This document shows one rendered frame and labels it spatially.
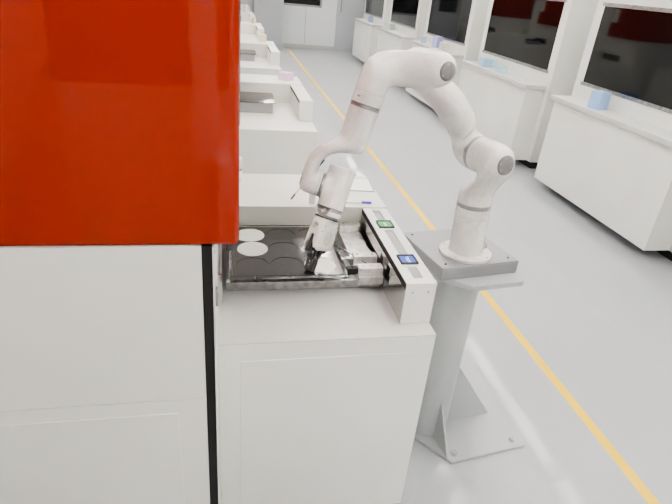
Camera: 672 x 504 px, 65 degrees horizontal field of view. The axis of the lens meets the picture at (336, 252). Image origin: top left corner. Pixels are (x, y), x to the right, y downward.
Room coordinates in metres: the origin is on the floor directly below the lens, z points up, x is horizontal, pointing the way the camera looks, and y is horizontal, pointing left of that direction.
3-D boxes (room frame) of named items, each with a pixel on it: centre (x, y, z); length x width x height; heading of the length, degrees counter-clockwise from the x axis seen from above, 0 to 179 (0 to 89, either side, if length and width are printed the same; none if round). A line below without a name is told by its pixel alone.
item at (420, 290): (1.59, -0.19, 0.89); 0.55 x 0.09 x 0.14; 13
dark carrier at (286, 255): (1.57, 0.18, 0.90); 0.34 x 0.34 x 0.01; 13
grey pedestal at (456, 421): (1.79, -0.57, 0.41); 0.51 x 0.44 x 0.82; 112
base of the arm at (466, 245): (1.75, -0.47, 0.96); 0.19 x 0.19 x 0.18
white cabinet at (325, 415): (1.68, 0.09, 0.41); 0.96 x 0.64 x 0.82; 13
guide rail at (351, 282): (1.47, 0.09, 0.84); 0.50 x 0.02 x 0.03; 103
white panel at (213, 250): (1.34, 0.35, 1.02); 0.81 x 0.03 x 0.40; 13
